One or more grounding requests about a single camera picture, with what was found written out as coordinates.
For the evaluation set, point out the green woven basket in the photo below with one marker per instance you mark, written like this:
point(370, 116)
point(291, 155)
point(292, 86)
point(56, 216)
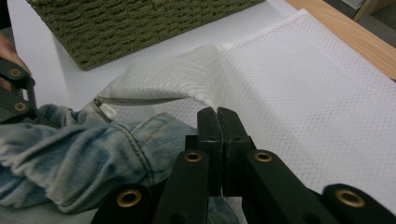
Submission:
point(130, 28)

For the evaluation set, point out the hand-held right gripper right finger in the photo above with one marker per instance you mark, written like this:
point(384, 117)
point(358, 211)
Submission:
point(236, 140)

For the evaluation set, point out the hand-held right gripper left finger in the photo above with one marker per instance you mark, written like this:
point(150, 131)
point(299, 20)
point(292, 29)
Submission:
point(210, 133)

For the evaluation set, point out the wooden table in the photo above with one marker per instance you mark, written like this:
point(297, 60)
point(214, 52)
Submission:
point(358, 43)

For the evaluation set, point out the white mesh laundry bag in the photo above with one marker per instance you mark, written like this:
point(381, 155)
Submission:
point(295, 93)

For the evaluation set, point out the blue denim garment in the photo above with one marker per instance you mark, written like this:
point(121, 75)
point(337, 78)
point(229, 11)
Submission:
point(77, 155)

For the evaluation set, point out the white work board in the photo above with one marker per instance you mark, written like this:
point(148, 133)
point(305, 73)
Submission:
point(193, 34)

